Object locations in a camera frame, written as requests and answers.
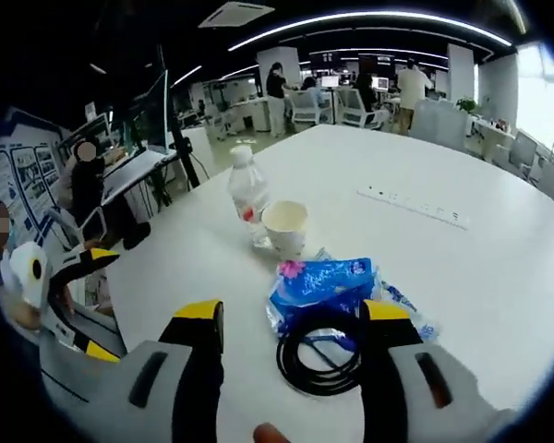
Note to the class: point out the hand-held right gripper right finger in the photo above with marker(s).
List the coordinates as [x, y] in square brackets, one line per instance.
[383, 364]

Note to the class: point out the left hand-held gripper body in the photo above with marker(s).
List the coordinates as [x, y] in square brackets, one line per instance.
[27, 272]

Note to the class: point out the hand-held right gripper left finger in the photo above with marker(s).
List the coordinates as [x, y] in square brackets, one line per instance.
[198, 369]

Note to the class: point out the blue tissue pack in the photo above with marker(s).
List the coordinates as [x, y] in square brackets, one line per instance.
[323, 281]

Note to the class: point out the white paper cup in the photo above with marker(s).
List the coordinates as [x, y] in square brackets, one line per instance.
[286, 231]

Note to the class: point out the clear plastic water bottle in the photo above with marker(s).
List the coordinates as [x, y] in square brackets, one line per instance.
[249, 194]

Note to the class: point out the person's left hand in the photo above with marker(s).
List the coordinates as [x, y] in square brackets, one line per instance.
[23, 314]

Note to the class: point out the person's right hand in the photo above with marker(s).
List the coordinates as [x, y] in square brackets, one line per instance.
[270, 434]

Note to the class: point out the white office chair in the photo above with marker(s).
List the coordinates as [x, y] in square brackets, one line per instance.
[304, 108]
[357, 111]
[90, 228]

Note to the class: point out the white table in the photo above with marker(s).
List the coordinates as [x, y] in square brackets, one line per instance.
[397, 277]

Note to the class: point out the white office desk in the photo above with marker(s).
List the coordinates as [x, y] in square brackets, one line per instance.
[129, 173]

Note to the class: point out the black tripod stand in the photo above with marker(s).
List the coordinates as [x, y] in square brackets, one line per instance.
[182, 152]

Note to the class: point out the large monitor screen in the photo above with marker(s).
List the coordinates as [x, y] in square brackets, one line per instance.
[150, 115]

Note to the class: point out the white table power strip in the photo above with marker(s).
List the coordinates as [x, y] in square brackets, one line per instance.
[411, 205]

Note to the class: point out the white partition counter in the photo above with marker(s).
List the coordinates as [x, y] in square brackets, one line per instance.
[438, 124]

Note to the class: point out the grey office chair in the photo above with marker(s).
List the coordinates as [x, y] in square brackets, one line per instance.
[522, 154]

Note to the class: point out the green potted plant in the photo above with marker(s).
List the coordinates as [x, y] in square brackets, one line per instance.
[466, 105]

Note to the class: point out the ceiling air vent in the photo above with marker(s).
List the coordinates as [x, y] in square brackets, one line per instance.
[235, 14]

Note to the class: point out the narrow window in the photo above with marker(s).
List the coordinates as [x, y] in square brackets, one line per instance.
[538, 97]

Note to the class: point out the long curved ceiling light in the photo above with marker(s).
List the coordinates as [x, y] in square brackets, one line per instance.
[374, 18]

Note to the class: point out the wall poster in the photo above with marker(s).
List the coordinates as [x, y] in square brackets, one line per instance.
[27, 175]

